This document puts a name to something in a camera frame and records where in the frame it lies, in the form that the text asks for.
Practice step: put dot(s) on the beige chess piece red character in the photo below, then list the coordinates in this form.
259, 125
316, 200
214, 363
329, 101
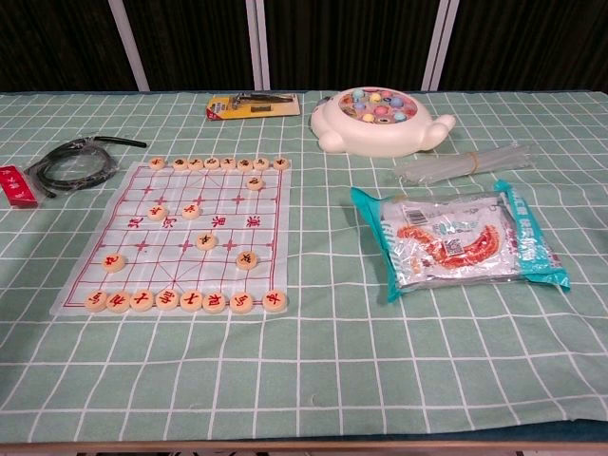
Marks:
275, 300
191, 210
115, 262
166, 300
141, 300
157, 212
214, 302
94, 300
157, 163
191, 300
241, 303
118, 301

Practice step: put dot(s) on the chinese chess board set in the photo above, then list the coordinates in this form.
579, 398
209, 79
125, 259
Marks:
223, 214

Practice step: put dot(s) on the white fishing game toy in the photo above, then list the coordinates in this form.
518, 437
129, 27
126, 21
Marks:
361, 138

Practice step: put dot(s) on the green checked tablecloth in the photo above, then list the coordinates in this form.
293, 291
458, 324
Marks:
332, 356

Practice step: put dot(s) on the yellow tool blister pack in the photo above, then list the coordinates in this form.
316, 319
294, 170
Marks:
228, 108

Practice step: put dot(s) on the teal silver snack bag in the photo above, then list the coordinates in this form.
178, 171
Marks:
451, 237

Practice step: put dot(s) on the clear glue stick bundle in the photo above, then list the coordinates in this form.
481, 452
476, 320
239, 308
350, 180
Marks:
456, 164

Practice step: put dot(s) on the yellow rubber band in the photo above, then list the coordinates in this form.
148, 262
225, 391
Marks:
470, 161

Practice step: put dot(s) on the black slatted screen panel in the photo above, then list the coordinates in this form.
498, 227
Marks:
347, 43
532, 43
47, 43
190, 43

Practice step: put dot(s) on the small red box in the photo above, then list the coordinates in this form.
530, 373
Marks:
16, 187

